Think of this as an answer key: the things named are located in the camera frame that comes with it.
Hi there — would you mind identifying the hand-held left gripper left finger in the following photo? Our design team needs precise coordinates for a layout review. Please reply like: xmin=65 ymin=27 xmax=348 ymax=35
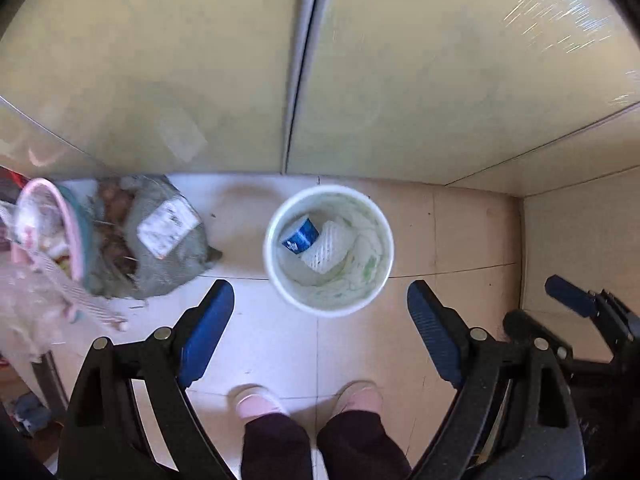
xmin=57 ymin=279 xmax=238 ymax=480

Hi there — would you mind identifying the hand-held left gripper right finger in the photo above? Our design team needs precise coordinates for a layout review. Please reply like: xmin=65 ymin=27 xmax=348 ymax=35
xmin=406 ymin=280 xmax=588 ymax=480

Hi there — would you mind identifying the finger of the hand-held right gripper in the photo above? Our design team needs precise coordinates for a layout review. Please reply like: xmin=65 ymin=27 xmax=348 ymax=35
xmin=544 ymin=274 xmax=640 ymax=356
xmin=502 ymin=310 xmax=574 ymax=361

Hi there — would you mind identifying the white plastic bucket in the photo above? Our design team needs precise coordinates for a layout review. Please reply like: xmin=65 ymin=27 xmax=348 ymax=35
xmin=264 ymin=185 xmax=395 ymax=317

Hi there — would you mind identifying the grey mesh bag of potatoes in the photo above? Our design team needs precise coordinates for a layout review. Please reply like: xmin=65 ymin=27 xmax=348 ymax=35
xmin=82 ymin=175 xmax=223 ymax=301

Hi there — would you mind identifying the pink slipper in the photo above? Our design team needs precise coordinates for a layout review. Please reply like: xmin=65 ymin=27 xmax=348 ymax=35
xmin=230 ymin=385 xmax=289 ymax=421
xmin=334 ymin=381 xmax=384 ymax=416

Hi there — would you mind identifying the yellow cabinet side panel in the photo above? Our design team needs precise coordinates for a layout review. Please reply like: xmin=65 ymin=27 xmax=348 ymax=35
xmin=445 ymin=105 xmax=640 ymax=361

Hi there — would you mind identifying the blue and white packet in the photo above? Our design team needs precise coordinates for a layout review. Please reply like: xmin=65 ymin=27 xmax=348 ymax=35
xmin=281 ymin=215 xmax=321 ymax=256

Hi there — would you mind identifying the white foam fruit net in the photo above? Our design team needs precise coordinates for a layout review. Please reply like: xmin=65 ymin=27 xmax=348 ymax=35
xmin=300 ymin=220 xmax=353 ymax=275

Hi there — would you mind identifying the person's left leg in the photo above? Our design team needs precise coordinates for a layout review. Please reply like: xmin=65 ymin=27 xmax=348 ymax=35
xmin=241 ymin=411 xmax=313 ymax=480

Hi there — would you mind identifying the person's leg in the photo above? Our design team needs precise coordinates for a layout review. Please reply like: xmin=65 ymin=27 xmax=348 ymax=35
xmin=316 ymin=409 xmax=412 ymax=480
xmin=241 ymin=411 xmax=313 ymax=480

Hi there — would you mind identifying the person's right leg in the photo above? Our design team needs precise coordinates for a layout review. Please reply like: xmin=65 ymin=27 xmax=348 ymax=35
xmin=316 ymin=409 xmax=412 ymax=480

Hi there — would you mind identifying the grey metal leg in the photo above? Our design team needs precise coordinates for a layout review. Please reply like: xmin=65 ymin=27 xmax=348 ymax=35
xmin=31 ymin=350 xmax=69 ymax=411

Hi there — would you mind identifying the pink plastic basket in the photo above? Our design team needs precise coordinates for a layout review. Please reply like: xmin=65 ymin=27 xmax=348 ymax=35
xmin=14 ymin=177 xmax=93 ymax=281

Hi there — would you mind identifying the translucent white plastic bag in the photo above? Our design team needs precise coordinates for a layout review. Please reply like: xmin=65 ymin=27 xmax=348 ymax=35
xmin=0 ymin=200 xmax=128 ymax=363

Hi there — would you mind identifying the blue cloth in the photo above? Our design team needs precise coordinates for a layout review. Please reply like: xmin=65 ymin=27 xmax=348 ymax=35
xmin=14 ymin=394 xmax=52 ymax=433

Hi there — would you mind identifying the yellow cabinet door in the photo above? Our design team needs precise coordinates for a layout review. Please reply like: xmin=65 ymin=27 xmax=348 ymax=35
xmin=284 ymin=0 xmax=640 ymax=187
xmin=0 ymin=0 xmax=321 ymax=178

